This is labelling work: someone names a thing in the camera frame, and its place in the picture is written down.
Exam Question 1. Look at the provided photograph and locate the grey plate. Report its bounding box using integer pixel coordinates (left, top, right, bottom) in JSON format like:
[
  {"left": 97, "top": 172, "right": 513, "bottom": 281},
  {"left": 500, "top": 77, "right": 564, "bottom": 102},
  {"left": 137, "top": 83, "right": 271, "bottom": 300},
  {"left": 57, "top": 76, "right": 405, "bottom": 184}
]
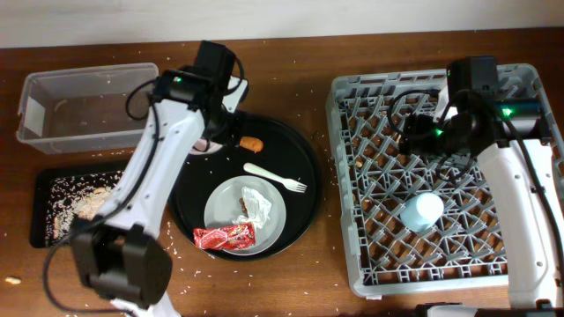
[{"left": 204, "top": 176, "right": 286, "bottom": 256}]

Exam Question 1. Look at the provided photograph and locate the light blue plastic cup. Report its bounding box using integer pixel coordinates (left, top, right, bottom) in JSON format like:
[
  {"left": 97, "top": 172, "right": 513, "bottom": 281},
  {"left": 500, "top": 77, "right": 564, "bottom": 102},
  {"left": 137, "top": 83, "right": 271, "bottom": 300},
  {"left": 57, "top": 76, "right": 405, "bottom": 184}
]
[{"left": 399, "top": 193, "right": 444, "bottom": 232}]

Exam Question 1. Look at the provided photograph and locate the pile of rice scraps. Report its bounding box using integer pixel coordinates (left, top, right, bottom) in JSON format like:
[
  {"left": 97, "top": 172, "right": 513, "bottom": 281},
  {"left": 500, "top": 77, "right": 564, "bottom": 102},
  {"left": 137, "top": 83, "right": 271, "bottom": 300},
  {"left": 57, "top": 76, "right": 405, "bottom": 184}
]
[{"left": 46, "top": 171, "right": 122, "bottom": 241}]

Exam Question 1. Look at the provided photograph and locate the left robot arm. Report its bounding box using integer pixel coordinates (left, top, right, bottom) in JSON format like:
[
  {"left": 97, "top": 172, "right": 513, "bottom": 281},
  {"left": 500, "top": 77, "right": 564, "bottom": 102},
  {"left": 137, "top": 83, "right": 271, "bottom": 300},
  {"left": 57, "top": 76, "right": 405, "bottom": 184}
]
[{"left": 63, "top": 41, "right": 248, "bottom": 316}]

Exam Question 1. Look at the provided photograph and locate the white napkin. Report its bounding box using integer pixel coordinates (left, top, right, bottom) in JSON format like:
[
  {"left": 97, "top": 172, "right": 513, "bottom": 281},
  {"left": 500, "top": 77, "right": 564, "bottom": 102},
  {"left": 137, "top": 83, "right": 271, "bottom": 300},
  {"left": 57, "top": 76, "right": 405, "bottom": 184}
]
[{"left": 232, "top": 187, "right": 272, "bottom": 229}]

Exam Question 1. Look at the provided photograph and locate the round black serving tray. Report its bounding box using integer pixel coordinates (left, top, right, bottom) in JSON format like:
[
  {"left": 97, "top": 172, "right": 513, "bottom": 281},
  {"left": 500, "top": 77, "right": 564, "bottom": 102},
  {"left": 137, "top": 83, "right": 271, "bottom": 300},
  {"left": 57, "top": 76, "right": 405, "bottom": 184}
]
[{"left": 169, "top": 113, "right": 323, "bottom": 262}]

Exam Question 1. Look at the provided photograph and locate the black rectangular tray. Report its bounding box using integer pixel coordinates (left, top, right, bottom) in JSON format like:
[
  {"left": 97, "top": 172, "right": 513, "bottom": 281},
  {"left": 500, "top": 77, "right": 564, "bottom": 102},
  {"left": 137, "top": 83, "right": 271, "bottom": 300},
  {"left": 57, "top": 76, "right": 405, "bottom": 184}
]
[{"left": 29, "top": 160, "right": 127, "bottom": 248}]

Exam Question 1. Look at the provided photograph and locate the peanut on table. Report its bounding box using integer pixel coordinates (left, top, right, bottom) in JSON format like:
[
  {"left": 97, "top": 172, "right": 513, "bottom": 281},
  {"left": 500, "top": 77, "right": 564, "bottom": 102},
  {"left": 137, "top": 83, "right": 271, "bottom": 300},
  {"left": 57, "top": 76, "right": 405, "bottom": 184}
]
[{"left": 5, "top": 276, "right": 21, "bottom": 284}]

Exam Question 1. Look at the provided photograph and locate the clear plastic bin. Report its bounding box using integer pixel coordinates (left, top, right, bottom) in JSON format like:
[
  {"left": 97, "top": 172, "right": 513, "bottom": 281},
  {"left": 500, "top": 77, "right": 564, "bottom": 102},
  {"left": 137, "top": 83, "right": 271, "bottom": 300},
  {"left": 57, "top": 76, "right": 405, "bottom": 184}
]
[{"left": 16, "top": 63, "right": 160, "bottom": 154}]

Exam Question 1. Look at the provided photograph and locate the white plastic fork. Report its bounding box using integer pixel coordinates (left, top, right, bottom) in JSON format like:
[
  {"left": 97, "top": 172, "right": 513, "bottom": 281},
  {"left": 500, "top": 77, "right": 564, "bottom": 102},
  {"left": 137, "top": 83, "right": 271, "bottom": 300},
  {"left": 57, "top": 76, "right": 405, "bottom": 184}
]
[{"left": 243, "top": 163, "right": 308, "bottom": 194}]

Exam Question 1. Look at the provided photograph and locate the grey dishwasher rack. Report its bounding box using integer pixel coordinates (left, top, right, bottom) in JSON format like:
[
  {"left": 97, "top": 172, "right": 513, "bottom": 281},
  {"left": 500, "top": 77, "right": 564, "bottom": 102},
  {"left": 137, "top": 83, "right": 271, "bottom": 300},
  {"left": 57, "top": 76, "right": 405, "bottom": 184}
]
[{"left": 326, "top": 64, "right": 563, "bottom": 299}]

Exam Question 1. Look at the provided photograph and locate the orange carrot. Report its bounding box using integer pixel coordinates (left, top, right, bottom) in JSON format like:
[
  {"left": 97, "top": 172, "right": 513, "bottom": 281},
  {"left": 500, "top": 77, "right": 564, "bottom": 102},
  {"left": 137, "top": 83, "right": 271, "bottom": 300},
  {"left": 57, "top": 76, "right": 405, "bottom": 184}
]
[{"left": 239, "top": 136, "right": 263, "bottom": 153}]

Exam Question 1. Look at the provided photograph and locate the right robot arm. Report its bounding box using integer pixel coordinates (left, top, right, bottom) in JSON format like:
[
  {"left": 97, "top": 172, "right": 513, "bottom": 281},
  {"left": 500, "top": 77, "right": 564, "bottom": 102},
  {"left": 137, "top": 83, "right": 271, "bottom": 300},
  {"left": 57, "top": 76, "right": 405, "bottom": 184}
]
[{"left": 398, "top": 56, "right": 563, "bottom": 316}]

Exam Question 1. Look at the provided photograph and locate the white bowl with rice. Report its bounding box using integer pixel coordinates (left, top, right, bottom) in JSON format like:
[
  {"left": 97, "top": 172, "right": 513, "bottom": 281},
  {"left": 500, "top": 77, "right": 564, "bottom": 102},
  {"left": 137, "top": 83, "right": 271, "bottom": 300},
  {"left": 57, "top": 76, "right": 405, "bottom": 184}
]
[{"left": 189, "top": 138, "right": 224, "bottom": 156}]

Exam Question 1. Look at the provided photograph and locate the red snack wrapper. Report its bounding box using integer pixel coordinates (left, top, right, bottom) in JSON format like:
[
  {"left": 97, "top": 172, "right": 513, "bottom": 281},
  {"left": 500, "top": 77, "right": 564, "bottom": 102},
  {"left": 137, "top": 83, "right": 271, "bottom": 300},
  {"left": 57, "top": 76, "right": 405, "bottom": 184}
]
[{"left": 193, "top": 223, "right": 256, "bottom": 250}]

